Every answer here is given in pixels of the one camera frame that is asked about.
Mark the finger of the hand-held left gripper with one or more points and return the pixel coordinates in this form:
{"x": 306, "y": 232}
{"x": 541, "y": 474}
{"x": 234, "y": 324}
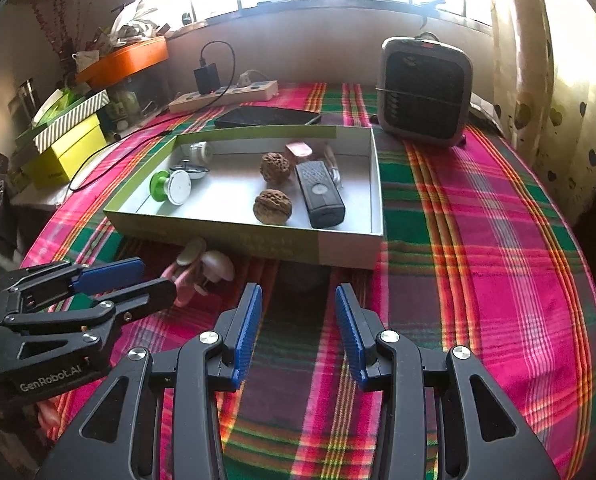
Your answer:
{"x": 110, "y": 275}
{"x": 148, "y": 297}

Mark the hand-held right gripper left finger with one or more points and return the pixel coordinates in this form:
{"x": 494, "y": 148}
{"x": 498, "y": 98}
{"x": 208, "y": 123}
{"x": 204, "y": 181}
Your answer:
{"x": 248, "y": 330}

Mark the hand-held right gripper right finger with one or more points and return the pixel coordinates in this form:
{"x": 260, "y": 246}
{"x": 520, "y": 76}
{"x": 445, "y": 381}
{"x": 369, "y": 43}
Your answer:
{"x": 350, "y": 330}

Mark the pink clip with grey pad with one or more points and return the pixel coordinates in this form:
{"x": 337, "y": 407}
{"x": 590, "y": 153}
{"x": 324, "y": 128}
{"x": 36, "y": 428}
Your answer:
{"x": 190, "y": 252}

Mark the beige mushroom-shaped knob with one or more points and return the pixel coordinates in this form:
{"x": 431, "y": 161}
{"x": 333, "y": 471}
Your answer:
{"x": 218, "y": 265}

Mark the green and white cardboard box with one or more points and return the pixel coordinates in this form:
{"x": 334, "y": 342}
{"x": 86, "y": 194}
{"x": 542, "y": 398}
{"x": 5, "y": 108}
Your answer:
{"x": 228, "y": 240}

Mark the green and white spool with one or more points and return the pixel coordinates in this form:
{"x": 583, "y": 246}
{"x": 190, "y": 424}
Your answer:
{"x": 178, "y": 187}

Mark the brown walnut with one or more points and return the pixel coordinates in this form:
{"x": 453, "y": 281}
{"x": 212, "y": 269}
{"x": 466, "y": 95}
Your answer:
{"x": 275, "y": 167}
{"x": 273, "y": 206}

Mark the black round gadget white dots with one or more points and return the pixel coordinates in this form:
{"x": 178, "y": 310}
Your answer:
{"x": 195, "y": 171}

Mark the black rectangular device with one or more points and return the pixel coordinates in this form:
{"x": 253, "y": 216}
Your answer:
{"x": 320, "y": 195}

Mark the small white round cap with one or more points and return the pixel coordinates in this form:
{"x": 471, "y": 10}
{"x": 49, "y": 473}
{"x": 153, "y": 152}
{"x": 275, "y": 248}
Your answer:
{"x": 200, "y": 152}

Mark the pink case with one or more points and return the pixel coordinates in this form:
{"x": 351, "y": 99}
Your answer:
{"x": 299, "y": 151}

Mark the yellow box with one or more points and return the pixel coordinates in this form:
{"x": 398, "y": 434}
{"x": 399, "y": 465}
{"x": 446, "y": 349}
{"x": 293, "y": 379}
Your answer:
{"x": 68, "y": 155}

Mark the plaid cloth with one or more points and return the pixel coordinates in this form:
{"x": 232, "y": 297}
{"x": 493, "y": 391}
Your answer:
{"x": 478, "y": 260}

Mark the striped box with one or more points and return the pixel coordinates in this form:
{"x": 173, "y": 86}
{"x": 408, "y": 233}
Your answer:
{"x": 70, "y": 122}

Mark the pale green jar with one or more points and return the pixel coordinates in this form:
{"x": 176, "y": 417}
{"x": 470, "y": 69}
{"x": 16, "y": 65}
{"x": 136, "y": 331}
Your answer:
{"x": 124, "y": 105}

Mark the green paper pack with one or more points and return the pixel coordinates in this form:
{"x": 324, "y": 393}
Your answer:
{"x": 58, "y": 105}

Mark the beige power strip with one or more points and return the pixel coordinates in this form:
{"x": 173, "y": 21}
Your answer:
{"x": 228, "y": 97}

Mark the orange box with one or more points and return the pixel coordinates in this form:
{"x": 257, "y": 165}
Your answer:
{"x": 125, "y": 62}

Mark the black smartphone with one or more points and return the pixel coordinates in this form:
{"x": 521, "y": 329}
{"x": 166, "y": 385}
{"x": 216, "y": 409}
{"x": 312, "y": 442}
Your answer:
{"x": 268, "y": 117}

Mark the black charger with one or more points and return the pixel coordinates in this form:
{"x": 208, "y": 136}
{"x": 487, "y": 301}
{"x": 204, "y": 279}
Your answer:
{"x": 206, "y": 79}

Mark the white plug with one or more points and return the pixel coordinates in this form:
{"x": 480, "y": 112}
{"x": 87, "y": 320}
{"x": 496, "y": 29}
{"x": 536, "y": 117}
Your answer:
{"x": 252, "y": 80}

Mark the grey space heater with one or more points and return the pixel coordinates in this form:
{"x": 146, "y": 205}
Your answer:
{"x": 423, "y": 92}

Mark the grey flat object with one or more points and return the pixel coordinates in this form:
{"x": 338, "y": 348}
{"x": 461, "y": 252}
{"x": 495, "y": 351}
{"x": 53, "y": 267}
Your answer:
{"x": 485, "y": 114}

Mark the dried red berry branches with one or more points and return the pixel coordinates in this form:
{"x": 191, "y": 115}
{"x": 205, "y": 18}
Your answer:
{"x": 58, "y": 25}

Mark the white crumpled bag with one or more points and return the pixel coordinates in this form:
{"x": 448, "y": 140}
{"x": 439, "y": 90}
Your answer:
{"x": 138, "y": 17}

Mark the heart-print curtain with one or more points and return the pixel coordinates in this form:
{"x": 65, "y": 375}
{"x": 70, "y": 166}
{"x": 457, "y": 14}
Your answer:
{"x": 553, "y": 85}

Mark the black clip on sill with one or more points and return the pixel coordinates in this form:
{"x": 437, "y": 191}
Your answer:
{"x": 433, "y": 7}

